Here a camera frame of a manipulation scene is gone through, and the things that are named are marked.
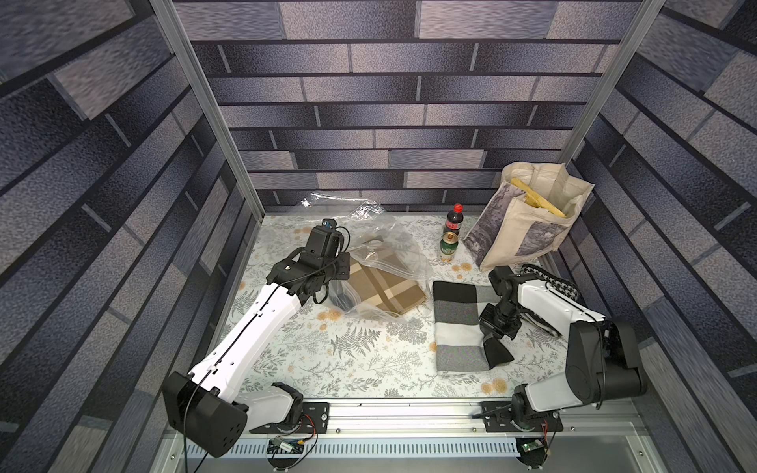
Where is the grey black striped scarf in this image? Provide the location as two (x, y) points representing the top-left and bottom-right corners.
(432, 281), (500, 374)

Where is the brown plaid scarf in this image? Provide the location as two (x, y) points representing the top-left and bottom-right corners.
(328, 238), (429, 319)

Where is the black white houndstooth scarf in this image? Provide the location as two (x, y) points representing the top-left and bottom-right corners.
(520, 263), (581, 302)

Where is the clear plastic vacuum bag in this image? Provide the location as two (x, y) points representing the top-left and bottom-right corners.
(295, 193), (433, 322)

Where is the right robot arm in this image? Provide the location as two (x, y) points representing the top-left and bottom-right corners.
(479, 264), (649, 432)

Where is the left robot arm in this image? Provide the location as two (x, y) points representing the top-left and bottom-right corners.
(162, 219), (350, 458)

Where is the beige canvas tote bag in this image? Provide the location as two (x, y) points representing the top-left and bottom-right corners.
(463, 162), (595, 272)

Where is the green drink can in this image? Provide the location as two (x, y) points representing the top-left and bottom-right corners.
(440, 232), (459, 262)

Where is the right circuit board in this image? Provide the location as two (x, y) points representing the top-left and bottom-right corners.
(516, 438), (550, 470)

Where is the circuit board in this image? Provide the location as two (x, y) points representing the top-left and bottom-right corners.
(266, 437), (307, 456)
(516, 438), (550, 470)

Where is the dark soy sauce bottle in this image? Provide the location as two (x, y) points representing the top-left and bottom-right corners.
(445, 204), (464, 235)

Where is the yellow object in tote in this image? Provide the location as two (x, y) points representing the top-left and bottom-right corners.
(511, 177), (566, 218)

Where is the left circuit board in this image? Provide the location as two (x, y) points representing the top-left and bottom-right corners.
(266, 437), (307, 456)

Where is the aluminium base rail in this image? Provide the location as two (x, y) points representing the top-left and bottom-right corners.
(149, 398), (667, 472)

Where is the aluminium frame post left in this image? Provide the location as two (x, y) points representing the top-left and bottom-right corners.
(150, 0), (265, 224)

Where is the aluminium frame post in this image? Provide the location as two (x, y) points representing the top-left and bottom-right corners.
(150, 0), (265, 224)
(559, 0), (666, 164)

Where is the aluminium frame post right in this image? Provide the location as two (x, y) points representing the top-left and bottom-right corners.
(559, 0), (666, 164)

